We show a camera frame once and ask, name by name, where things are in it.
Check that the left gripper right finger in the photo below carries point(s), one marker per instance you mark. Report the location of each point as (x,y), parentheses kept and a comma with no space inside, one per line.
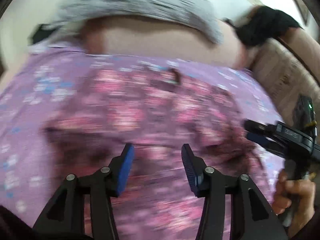
(194,169)

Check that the grey quilted pillow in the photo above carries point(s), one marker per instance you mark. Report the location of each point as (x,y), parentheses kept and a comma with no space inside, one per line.
(197,14)

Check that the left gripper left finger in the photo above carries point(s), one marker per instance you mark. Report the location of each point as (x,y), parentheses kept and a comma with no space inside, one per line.
(120,167)

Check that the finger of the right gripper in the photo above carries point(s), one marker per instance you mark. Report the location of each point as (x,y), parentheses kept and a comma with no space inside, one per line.
(257,128)
(260,140)

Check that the small black cloth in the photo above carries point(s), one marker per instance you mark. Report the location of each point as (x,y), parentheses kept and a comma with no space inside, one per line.
(40,33)

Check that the purple floral bed sheet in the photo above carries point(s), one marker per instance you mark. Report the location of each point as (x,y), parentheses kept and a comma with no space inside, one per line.
(30,172)

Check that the maroon floral shirt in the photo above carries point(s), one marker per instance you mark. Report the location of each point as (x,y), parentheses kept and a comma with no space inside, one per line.
(157,111)

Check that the person's right hand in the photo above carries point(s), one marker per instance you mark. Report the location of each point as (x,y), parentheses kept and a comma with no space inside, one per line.
(298,194)

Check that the black garment on headboard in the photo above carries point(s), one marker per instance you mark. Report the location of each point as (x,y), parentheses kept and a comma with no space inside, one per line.
(263,23)

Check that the black camera box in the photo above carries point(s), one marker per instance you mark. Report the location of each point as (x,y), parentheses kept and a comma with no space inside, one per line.
(304,118)

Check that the striped beige headboard cushion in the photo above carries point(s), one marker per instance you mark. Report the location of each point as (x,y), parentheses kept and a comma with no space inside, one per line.
(287,67)

